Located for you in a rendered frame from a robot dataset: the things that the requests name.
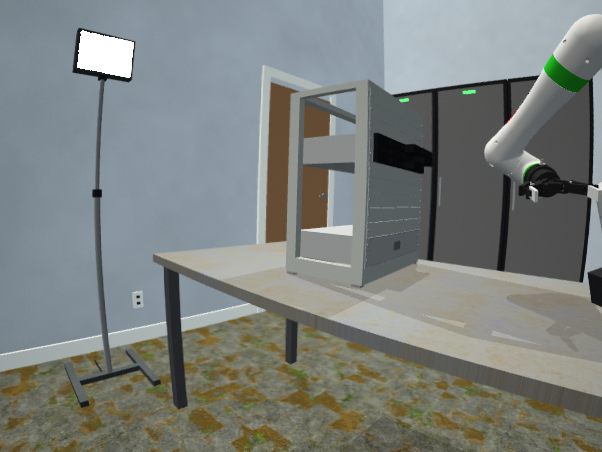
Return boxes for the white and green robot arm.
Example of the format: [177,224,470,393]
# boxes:
[484,14,602,185]

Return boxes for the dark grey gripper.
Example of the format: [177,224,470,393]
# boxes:
[519,169,602,202]

